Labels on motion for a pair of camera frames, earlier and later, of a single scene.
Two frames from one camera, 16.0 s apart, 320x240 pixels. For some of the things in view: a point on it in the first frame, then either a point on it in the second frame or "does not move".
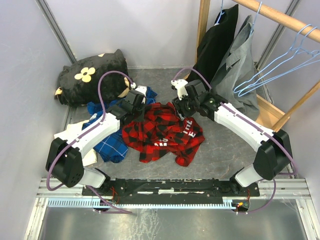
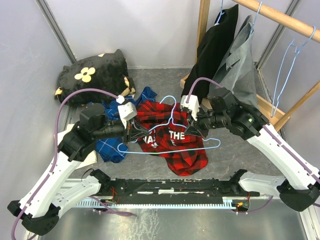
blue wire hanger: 301,59 → 272,115
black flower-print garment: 78,82 does not move
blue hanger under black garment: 221,13 does not move
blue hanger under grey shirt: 255,18 does not move
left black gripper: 141,118 → 134,130
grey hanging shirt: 235,83 does not move
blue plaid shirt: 114,148 does not move
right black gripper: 179,105 → 197,128
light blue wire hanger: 297,58 → 166,125
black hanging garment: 214,46 does not move
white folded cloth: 72,129 does not move
